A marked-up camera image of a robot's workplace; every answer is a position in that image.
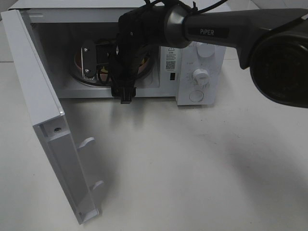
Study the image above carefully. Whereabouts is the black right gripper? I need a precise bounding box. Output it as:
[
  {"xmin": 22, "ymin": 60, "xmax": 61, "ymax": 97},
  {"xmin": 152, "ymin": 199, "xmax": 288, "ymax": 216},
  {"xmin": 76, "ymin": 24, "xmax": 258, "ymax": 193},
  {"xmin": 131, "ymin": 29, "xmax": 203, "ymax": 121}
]
[{"xmin": 96, "ymin": 43, "xmax": 144, "ymax": 104}]

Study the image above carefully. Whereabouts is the white warning label sticker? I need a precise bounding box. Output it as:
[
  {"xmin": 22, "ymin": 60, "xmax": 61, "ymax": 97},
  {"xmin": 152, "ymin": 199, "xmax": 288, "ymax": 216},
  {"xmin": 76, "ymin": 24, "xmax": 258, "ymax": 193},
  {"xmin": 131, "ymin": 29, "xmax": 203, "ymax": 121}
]
[{"xmin": 164, "ymin": 47, "xmax": 180, "ymax": 72}]

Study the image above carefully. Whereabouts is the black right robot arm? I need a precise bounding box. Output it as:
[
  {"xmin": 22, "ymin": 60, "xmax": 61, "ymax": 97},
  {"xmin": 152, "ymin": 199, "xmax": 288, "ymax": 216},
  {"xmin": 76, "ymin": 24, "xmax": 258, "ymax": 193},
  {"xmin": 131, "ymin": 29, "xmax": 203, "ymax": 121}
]
[{"xmin": 107, "ymin": 2, "xmax": 308, "ymax": 108}]

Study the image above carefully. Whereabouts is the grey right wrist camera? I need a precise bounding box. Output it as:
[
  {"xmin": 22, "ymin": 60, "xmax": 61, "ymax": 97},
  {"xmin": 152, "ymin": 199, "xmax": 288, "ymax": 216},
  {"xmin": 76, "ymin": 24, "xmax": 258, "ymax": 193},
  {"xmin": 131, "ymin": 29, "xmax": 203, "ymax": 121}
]
[{"xmin": 81, "ymin": 40, "xmax": 96, "ymax": 81}]

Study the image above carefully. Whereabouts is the pink round plate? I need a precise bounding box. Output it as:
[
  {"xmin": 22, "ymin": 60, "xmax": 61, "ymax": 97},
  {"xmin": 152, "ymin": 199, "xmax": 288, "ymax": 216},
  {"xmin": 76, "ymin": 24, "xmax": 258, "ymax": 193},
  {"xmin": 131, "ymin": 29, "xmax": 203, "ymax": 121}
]
[{"xmin": 70, "ymin": 52, "xmax": 154, "ymax": 86}]

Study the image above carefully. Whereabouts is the white microwave door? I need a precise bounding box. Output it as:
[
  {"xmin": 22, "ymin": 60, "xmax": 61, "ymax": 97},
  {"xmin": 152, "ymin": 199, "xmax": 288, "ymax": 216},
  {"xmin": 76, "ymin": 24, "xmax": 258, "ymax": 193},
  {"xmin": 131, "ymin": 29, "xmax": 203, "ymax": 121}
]
[{"xmin": 1, "ymin": 10, "xmax": 103, "ymax": 224}]

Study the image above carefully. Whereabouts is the upper white power knob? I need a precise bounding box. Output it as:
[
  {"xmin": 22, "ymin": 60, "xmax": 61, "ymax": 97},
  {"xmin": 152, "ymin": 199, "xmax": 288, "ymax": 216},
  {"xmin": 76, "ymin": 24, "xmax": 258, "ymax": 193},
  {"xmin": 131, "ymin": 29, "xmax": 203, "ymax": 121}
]
[{"xmin": 196, "ymin": 42, "xmax": 215, "ymax": 58}]

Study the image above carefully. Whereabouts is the white microwave oven body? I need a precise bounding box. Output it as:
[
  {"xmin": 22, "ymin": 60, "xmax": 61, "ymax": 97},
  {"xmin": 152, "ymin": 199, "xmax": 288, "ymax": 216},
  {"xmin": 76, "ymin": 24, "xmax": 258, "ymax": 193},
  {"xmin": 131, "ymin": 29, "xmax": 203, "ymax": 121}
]
[{"xmin": 1, "ymin": 0, "xmax": 226, "ymax": 110}]

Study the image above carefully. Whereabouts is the sandwich with lettuce and bacon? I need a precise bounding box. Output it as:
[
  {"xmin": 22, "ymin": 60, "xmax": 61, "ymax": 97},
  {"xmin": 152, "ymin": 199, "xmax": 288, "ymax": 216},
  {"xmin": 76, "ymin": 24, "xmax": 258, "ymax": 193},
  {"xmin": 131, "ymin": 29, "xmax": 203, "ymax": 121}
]
[{"xmin": 100, "ymin": 58, "xmax": 148, "ymax": 75}]

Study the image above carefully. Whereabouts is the round white door button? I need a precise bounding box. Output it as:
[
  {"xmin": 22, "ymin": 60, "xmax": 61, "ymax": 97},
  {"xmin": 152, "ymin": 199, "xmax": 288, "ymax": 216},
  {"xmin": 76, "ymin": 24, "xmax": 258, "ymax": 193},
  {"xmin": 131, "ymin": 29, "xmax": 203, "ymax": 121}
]
[{"xmin": 189, "ymin": 90, "xmax": 204, "ymax": 103}]

